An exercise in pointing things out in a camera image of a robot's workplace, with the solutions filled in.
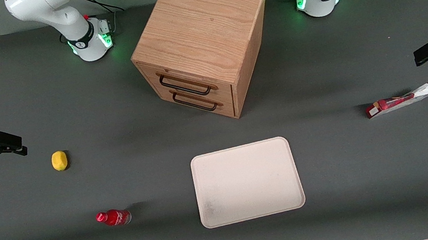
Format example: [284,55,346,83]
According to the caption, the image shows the cream plastic tray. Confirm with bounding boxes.
[188,134,308,230]

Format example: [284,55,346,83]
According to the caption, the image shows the red soda bottle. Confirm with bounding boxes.
[95,206,133,230]

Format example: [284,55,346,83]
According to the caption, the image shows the black wire drawer handle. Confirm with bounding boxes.
[170,85,221,117]
[157,66,214,103]

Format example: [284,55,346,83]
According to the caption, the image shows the black right arm base cables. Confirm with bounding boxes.
[79,0,129,40]

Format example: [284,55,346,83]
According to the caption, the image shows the red tartan cookie box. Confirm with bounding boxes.
[363,82,428,120]

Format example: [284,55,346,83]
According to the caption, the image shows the wooden drawer front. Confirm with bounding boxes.
[136,47,236,116]
[142,63,238,133]

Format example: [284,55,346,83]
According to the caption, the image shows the yellow lemon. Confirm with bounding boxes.
[50,150,69,172]

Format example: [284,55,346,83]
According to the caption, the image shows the wooden two-drawer cabinet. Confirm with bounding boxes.
[121,0,286,135]

